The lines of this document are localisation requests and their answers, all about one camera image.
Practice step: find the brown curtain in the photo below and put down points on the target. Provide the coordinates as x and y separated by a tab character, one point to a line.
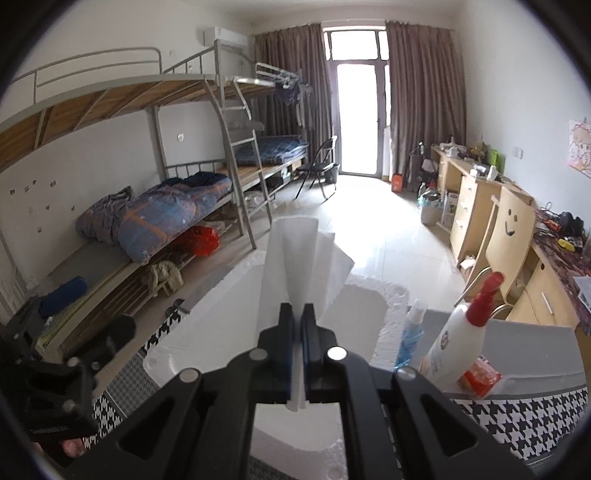
295	69
425	92

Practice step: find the grey metal bunk bed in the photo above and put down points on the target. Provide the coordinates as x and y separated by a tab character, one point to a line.
258	82
115	90

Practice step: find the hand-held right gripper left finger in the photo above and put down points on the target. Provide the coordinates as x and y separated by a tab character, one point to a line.
287	341

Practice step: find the hanging dark clothes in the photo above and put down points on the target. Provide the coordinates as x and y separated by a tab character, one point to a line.
286	92

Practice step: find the wooden chair smiley face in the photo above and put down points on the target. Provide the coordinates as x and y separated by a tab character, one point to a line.
508	230

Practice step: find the metal bin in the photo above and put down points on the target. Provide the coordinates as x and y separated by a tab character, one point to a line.
430	210

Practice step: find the blue liquid spray bottle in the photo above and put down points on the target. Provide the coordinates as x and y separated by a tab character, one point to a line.
411	341

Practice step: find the dark blue bedding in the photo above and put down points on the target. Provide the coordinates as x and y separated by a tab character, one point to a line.
277	148

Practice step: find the white tissue paper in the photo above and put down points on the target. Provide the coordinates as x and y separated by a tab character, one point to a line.
295	258

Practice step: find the olive cloth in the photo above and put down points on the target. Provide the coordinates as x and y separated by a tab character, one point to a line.
164	277

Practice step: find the orange container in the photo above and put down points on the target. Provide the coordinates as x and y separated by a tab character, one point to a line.
397	183

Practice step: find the glass balcony door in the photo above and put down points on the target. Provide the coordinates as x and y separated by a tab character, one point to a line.
358	115

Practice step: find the yellow item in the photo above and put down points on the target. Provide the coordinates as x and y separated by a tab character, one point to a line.
565	244

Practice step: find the white bottle red sprayer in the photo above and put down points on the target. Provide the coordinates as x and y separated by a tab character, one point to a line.
450	341

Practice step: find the white air conditioner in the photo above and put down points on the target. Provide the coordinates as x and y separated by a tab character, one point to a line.
226	38

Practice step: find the red packet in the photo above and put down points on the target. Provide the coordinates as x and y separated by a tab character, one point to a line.
480	376

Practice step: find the pink wall poster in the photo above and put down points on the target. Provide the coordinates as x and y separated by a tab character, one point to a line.
581	147

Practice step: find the houndstooth tablecloth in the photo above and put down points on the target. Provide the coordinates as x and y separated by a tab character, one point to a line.
521	415

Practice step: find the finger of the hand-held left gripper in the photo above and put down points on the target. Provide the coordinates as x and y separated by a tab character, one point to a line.
111	337
64	295

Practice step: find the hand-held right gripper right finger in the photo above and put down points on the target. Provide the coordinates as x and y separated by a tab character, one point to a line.
308	341

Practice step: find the black headphones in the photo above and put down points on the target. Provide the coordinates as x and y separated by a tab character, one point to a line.
570	224

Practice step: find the white papers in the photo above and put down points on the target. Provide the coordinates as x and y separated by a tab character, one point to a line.
584	288

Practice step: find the green box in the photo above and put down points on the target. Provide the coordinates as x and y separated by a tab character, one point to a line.
495	160

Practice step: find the white foam box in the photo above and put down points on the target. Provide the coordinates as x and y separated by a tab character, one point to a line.
221	318

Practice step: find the light wooden drawer desk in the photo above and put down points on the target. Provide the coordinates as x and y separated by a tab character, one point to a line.
471	207

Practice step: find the blue patterned quilt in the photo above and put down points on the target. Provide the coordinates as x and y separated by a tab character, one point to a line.
152	217

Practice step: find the red plastic bag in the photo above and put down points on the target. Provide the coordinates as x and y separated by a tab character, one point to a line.
201	240

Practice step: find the person's left hand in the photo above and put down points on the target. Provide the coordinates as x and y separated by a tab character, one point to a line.
71	446

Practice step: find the grey green mattress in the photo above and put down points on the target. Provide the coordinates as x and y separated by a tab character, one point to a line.
87	263

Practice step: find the black folding chair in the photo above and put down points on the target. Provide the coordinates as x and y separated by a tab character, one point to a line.
321	166

